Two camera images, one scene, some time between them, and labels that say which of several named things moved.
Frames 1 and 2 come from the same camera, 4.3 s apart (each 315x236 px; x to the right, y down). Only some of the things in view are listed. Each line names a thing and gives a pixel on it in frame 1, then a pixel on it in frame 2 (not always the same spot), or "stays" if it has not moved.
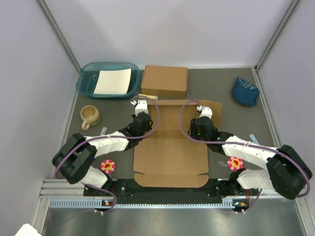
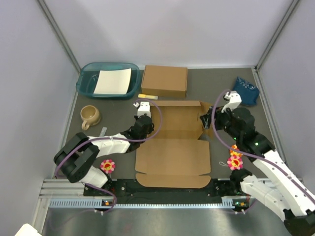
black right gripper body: x=195 y=133 -> x=223 y=121
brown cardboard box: x=167 y=157 stays
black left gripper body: x=148 y=128 stays
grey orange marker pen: x=103 y=131 stays
